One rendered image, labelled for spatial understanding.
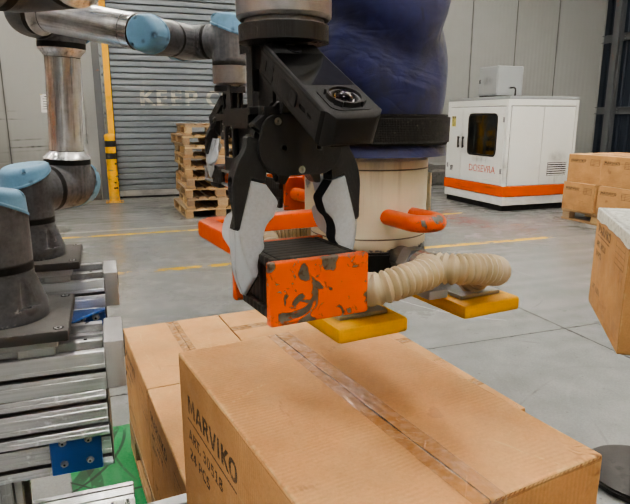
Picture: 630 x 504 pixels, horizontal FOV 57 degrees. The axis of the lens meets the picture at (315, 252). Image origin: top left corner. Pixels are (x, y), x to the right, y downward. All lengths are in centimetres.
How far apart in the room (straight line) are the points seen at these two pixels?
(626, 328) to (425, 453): 142
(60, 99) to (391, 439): 119
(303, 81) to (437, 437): 58
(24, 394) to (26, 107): 983
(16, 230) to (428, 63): 71
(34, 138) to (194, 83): 283
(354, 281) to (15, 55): 1053
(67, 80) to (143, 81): 909
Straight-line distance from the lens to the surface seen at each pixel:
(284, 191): 103
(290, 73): 42
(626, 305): 212
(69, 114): 164
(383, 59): 75
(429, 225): 73
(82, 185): 165
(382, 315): 73
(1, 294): 108
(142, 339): 235
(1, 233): 106
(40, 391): 113
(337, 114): 37
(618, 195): 820
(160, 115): 1075
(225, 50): 135
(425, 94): 77
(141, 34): 129
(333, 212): 48
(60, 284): 158
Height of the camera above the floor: 138
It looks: 13 degrees down
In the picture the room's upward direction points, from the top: straight up
